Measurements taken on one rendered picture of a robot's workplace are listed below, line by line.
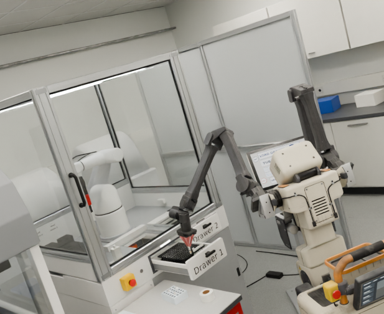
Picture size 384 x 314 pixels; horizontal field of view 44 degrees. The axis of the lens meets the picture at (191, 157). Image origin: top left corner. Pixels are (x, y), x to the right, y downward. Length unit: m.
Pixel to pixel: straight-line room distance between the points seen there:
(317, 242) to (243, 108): 2.14
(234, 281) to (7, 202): 1.75
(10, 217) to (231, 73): 2.68
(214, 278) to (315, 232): 1.02
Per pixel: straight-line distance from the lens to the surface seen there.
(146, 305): 2.63
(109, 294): 2.65
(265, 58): 4.00
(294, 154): 2.27
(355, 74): 5.89
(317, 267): 2.40
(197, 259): 2.57
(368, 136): 5.21
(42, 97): 2.45
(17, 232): 2.08
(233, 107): 4.33
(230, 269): 3.27
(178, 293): 2.54
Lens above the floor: 1.90
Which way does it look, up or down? 11 degrees down
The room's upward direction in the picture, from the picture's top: 17 degrees counter-clockwise
